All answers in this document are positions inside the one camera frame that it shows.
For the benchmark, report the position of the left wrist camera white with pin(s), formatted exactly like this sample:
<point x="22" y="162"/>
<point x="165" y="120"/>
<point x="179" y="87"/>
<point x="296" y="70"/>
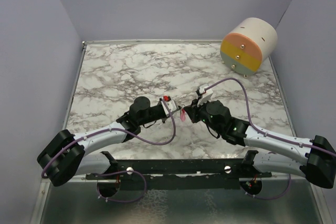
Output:
<point x="169" y="105"/>

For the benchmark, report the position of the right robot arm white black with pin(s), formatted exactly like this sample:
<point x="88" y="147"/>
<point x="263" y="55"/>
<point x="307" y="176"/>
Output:
<point x="312" y="159"/>

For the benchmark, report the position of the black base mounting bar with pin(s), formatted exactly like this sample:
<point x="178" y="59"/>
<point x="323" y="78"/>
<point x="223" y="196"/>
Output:
<point x="183" y="174"/>

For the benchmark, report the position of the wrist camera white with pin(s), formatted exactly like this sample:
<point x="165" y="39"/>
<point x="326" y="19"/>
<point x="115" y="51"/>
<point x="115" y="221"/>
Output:
<point x="169" y="105"/>
<point x="204" y="93"/>

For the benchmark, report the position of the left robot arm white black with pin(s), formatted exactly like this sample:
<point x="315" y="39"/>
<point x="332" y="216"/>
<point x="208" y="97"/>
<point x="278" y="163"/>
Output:
<point x="62" y="158"/>

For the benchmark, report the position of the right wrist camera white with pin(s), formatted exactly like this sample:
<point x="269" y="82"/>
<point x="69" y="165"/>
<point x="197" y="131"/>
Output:
<point x="204" y="93"/>

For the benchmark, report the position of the pink key tag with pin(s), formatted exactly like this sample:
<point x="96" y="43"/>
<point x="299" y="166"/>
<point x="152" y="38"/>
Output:
<point x="182" y="115"/>

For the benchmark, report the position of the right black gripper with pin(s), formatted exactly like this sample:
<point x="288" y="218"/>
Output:
<point x="192" y="112"/>

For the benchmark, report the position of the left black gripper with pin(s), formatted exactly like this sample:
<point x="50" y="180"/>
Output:
<point x="160" y="105"/>

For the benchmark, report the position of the round three-drawer mini cabinet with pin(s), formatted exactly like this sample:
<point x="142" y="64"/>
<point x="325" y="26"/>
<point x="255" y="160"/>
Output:
<point x="248" y="45"/>

